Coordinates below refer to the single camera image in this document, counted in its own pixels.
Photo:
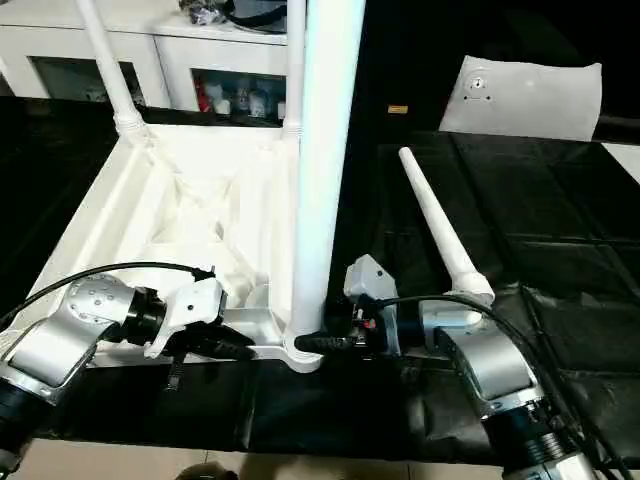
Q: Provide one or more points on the black robot foot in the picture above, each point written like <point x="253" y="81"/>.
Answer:
<point x="220" y="474"/>

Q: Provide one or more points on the white plastic table top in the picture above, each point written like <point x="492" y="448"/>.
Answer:
<point x="180" y="210"/>

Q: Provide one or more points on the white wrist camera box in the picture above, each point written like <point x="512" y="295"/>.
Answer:
<point x="368" y="282"/>
<point x="190" y="305"/>

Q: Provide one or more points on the grey clutter pile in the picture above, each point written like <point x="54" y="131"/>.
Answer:
<point x="205" y="10"/>

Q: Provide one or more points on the black work mat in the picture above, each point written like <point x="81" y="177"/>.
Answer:
<point x="540" y="220"/>

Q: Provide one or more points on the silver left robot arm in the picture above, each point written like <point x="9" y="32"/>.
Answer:
<point x="70" y="340"/>

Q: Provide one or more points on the white cabinet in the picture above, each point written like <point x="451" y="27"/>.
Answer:
<point x="60" y="45"/>

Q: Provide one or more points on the white flat board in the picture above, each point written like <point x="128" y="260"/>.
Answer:
<point x="625" y="160"/>

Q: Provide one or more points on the grey bag on cabinet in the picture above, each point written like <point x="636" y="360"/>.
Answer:
<point x="255" y="10"/>

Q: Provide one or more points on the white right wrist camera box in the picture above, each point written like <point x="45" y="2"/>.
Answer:
<point x="368" y="282"/>

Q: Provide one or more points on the small red item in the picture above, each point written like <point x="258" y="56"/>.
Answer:
<point x="203" y="98"/>

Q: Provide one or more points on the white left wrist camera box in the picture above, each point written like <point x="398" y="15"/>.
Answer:
<point x="190" y="305"/>

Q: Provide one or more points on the white plastic table leg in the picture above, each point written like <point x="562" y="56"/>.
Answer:
<point x="294" y="70"/>
<point x="325" y="150"/>
<point x="110" y="70"/>
<point x="445" y="230"/>

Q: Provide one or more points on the white plastic bag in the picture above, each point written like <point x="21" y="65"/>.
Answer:
<point x="525" y="95"/>

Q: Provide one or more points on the small tan label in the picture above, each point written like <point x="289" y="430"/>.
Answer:
<point x="398" y="109"/>

